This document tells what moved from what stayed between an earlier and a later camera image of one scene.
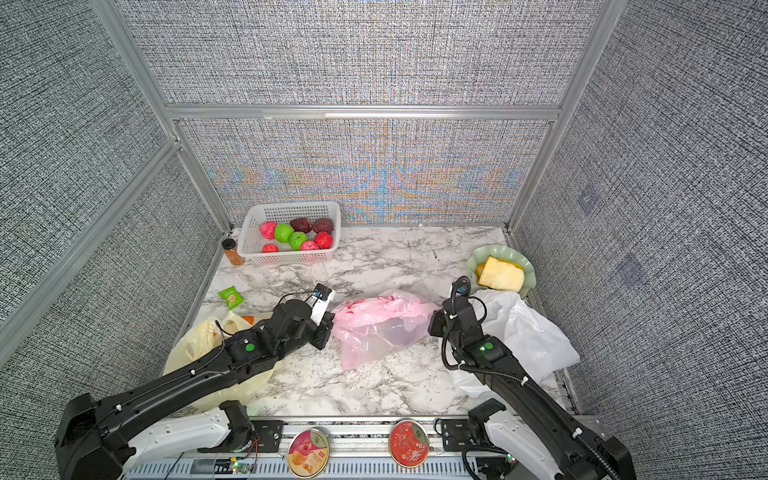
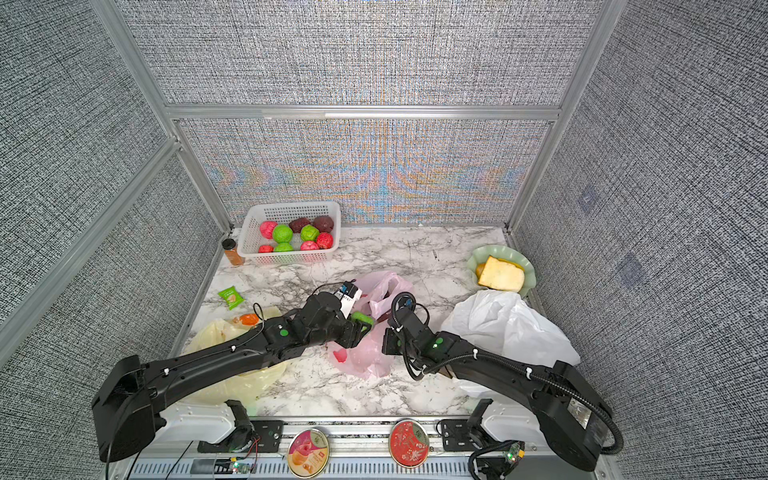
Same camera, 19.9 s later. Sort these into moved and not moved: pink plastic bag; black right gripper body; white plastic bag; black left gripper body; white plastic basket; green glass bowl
Moved: black left gripper body; pink plastic bag; black right gripper body
Not moved: white plastic basket; green glass bowl; white plastic bag
